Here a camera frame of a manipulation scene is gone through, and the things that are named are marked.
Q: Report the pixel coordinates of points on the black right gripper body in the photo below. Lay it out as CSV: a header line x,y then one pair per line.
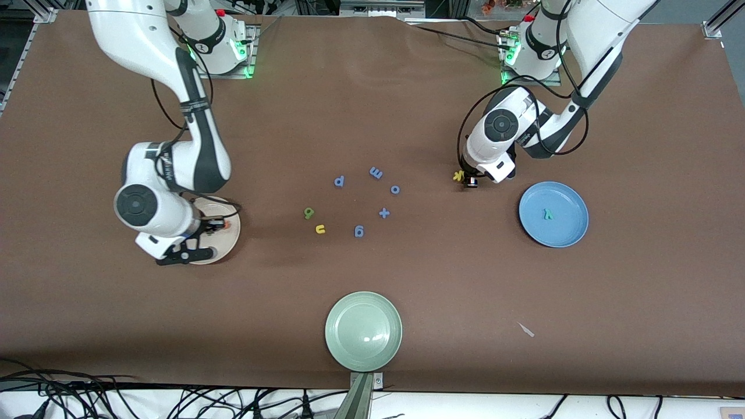
x,y
205,226

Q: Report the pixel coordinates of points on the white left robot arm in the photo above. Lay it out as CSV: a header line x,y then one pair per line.
x,y
495,148

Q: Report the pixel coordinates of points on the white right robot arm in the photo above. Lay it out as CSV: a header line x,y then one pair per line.
x,y
157,215

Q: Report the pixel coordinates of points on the beige brown plate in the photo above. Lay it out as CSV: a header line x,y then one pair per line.
x,y
221,244

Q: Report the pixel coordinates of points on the blue foam letter m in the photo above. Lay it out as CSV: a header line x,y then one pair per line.
x,y
376,173

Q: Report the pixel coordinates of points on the blue plate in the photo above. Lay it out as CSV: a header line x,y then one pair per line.
x,y
564,221

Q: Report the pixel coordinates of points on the brown table cover sheet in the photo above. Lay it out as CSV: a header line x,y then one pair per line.
x,y
372,116

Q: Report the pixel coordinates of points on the small white paper scrap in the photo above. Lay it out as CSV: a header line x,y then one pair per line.
x,y
525,329

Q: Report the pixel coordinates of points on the pale green plate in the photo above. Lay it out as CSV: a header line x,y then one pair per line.
x,y
364,331

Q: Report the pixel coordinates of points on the aluminium arm base plate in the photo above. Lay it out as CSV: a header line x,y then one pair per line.
x,y
512,82
254,52

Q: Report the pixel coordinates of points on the grey metal camera post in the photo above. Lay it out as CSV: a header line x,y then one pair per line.
x,y
362,398

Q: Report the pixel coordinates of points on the aluminium frame rail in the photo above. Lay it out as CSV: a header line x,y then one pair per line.
x,y
713,28
46,14

